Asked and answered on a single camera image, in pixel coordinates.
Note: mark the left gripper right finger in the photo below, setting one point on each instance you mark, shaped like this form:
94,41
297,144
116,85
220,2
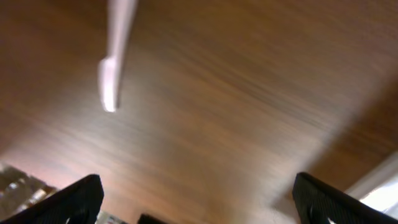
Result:
318,202

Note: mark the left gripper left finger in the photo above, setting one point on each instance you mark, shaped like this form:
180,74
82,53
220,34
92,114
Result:
79,203

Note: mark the white plastic knife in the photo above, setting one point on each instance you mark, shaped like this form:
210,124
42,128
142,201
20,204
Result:
121,15

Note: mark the white plastic cutlery tray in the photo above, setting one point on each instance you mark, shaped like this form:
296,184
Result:
378,189

